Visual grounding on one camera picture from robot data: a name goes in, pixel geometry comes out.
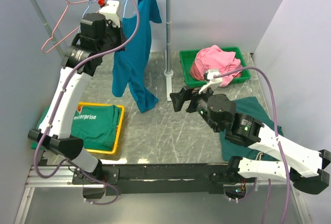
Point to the pink t shirt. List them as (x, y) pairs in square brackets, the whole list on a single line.
[(214, 58)]

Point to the green enterprise t shirt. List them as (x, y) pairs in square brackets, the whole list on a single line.
[(95, 125)]

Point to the black mounting base rail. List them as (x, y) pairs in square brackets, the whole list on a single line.
[(160, 178)]

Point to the pink wire hanger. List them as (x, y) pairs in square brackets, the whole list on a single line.
[(62, 19)]

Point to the blue t shirt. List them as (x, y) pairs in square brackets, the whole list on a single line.
[(129, 65)]

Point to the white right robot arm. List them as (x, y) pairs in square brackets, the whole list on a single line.
[(303, 167)]

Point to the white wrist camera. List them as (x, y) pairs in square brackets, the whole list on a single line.
[(213, 80), (111, 12)]

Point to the green plastic bin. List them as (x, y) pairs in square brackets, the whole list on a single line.
[(187, 57)]

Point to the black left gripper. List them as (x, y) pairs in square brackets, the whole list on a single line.
[(119, 31)]

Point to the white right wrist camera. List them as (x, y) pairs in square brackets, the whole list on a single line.
[(213, 80)]

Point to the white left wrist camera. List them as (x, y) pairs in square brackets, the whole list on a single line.
[(111, 12)]

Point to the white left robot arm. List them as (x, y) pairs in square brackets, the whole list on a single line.
[(100, 34)]

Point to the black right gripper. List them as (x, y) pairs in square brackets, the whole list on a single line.
[(185, 94)]

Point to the dark green pants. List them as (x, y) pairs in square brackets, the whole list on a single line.
[(252, 107)]

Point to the yellow plastic tray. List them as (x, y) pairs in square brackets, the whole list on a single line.
[(117, 131)]

